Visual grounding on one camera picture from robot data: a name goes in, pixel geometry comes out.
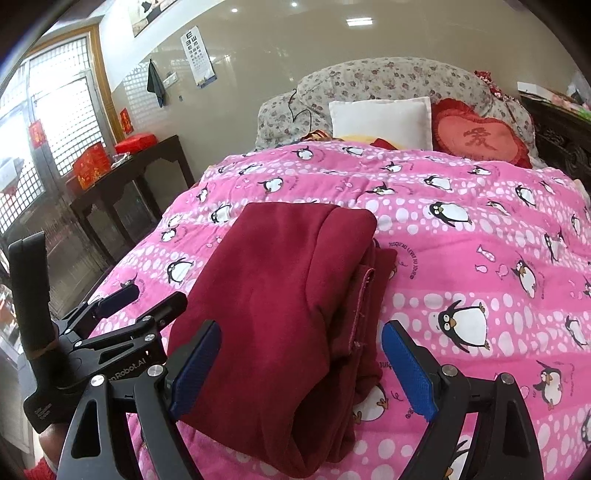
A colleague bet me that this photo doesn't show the red heart cushion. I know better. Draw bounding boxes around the red heart cushion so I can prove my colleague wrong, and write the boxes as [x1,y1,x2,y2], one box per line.
[432,98,532,169]

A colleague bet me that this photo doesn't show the red box with gold print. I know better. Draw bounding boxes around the red box with gold print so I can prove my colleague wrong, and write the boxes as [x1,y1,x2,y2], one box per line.
[73,142,111,190]

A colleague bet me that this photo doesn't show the red gift box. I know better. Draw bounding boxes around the red gift box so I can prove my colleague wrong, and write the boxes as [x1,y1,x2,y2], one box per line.
[114,133,158,154]

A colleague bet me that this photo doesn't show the grey floral duvet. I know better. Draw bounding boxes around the grey floral duvet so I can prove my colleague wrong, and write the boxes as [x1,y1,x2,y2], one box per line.
[254,57,544,168]

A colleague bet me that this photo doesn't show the person's left hand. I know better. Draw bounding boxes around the person's left hand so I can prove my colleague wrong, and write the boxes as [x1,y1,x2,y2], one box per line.
[39,424,69,473]

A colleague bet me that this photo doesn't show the dark cloth hanging on wall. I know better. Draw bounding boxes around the dark cloth hanging on wall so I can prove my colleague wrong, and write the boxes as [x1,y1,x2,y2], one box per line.
[146,60,166,108]

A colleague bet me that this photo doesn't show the dark red garment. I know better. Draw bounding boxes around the dark red garment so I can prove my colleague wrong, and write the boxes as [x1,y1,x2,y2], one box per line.
[168,202,397,478]

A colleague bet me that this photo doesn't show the white square pillow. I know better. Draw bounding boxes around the white square pillow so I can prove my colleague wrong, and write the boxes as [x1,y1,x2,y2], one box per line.
[329,97,433,150]

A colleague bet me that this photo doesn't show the pink penguin quilt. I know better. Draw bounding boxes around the pink penguin quilt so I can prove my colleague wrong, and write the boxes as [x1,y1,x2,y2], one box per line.
[96,141,590,479]

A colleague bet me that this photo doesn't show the dark wooden side table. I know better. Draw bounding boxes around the dark wooden side table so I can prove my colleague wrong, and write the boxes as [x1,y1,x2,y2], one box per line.
[68,134,197,266]

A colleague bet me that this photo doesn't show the eye chart poster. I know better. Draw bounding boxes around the eye chart poster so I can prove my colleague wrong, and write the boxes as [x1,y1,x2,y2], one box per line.
[180,26,216,88]

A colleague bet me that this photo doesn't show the dark carved wooden headboard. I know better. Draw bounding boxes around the dark carved wooden headboard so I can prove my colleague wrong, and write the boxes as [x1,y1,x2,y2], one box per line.
[520,94,591,191]

